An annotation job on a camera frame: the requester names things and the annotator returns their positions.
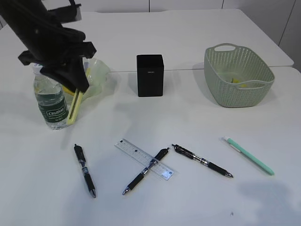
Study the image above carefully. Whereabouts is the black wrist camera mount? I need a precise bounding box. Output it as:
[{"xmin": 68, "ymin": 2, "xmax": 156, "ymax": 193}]
[{"xmin": 48, "ymin": 4, "xmax": 81, "ymax": 24}]

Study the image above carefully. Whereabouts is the mint green pen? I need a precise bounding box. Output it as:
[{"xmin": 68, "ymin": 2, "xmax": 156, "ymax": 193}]
[{"xmin": 222, "ymin": 137, "xmax": 275, "ymax": 176}]

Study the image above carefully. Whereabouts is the black pen under ruler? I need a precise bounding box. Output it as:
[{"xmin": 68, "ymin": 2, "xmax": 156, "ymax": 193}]
[{"xmin": 122, "ymin": 147, "xmax": 169, "ymax": 195}]

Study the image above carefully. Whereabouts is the black pen leftmost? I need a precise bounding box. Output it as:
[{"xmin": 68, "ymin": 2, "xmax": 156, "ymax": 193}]
[{"xmin": 74, "ymin": 144, "xmax": 96, "ymax": 198}]

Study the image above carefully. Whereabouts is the black square pen holder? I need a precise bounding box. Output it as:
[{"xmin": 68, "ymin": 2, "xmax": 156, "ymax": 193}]
[{"xmin": 136, "ymin": 54, "xmax": 164, "ymax": 97}]

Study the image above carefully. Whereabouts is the green woven plastic basket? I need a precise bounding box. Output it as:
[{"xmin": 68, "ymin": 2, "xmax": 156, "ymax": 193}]
[{"xmin": 204, "ymin": 45, "xmax": 275, "ymax": 108}]

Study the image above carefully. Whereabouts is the yellow white waste paper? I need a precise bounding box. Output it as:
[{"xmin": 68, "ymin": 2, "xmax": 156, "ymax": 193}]
[{"xmin": 230, "ymin": 76, "xmax": 250, "ymax": 88}]

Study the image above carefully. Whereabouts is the yellow-green utility knife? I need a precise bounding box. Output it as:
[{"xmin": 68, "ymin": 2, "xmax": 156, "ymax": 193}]
[{"xmin": 66, "ymin": 89, "xmax": 83, "ymax": 125}]

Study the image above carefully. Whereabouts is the yellow pear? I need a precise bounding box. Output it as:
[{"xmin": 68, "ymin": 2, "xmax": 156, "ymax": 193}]
[{"xmin": 62, "ymin": 67, "xmax": 91, "ymax": 96}]

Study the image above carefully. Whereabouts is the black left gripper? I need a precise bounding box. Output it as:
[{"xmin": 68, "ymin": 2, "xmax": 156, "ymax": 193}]
[{"xmin": 0, "ymin": 0, "xmax": 96, "ymax": 92}]

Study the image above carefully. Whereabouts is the pale green glass plate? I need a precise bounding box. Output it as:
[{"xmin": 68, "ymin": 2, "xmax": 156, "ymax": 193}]
[{"xmin": 63, "ymin": 58, "xmax": 111, "ymax": 104}]

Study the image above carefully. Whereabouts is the clear plastic ruler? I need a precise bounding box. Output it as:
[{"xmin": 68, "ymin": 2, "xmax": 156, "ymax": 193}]
[{"xmin": 115, "ymin": 139, "xmax": 174, "ymax": 180}]

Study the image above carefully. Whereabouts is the clear plastic water bottle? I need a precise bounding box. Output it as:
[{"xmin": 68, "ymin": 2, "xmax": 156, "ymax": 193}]
[{"xmin": 32, "ymin": 64, "xmax": 69, "ymax": 130}]

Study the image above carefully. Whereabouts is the black pen right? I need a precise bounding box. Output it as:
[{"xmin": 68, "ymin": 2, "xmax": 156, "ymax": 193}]
[{"xmin": 172, "ymin": 144, "xmax": 234, "ymax": 178}]

